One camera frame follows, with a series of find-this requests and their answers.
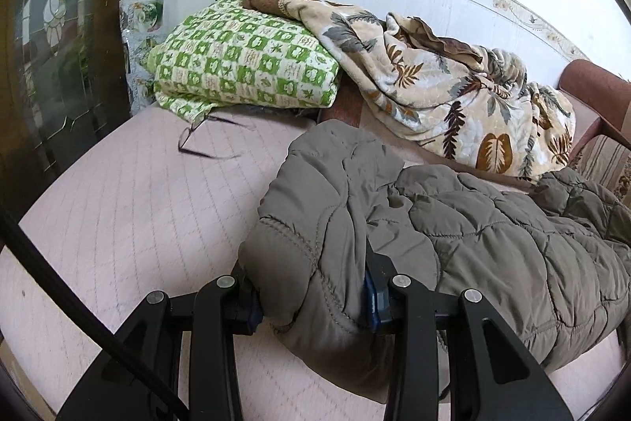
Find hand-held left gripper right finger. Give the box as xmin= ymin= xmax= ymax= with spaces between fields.
xmin=362 ymin=238 xmax=573 ymax=421

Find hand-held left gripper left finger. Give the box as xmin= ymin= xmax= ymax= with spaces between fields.
xmin=56 ymin=260 xmax=263 ymax=421

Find grey-brown quilted hooded jacket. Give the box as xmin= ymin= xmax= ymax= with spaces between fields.
xmin=237 ymin=119 xmax=631 ymax=404

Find eyeglasses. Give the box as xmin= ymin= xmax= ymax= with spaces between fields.
xmin=176 ymin=114 xmax=252 ymax=161

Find leaf print fleece blanket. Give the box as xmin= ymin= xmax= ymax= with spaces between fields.
xmin=241 ymin=0 xmax=577 ymax=182

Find striped beige cushion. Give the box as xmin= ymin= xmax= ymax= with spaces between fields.
xmin=567 ymin=134 xmax=631 ymax=200

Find green checked quilted pillow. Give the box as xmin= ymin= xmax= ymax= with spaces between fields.
xmin=143 ymin=0 xmax=343 ymax=125

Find printed clear plastic bag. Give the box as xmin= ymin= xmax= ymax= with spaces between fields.
xmin=119 ymin=0 xmax=171 ymax=116

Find dark stained glass door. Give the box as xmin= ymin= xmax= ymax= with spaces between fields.
xmin=0 ymin=0 xmax=156 ymax=215

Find black cable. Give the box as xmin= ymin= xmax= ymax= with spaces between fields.
xmin=0 ymin=209 xmax=192 ymax=421

